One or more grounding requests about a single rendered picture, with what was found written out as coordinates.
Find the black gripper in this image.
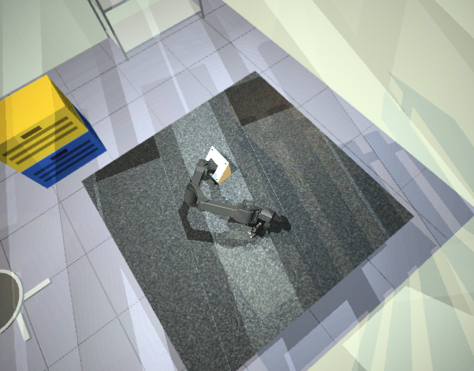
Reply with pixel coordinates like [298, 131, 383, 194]
[256, 219, 271, 230]

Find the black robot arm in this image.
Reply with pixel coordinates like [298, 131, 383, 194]
[184, 158, 276, 234]

